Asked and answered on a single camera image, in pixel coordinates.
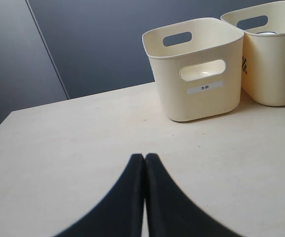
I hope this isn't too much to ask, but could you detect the cream bin middle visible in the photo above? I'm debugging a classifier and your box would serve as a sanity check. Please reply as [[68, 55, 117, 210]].
[[220, 0, 285, 106]]

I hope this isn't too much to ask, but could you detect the cream bin left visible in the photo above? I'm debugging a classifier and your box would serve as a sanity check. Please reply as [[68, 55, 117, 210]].
[[142, 17, 244, 122]]

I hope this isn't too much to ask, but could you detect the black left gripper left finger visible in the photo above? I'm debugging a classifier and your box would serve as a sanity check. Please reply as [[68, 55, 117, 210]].
[[57, 154, 145, 237]]

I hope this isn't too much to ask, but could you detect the cream bin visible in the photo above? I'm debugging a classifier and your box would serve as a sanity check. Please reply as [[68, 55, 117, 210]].
[[142, 17, 244, 122], [220, 0, 285, 106]]

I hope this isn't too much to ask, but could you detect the white paper cup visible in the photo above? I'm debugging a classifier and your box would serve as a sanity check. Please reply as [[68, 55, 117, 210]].
[[256, 31, 276, 35]]

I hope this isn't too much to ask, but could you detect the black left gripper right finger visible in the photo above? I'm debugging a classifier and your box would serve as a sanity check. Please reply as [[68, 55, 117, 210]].
[[145, 153, 239, 237]]

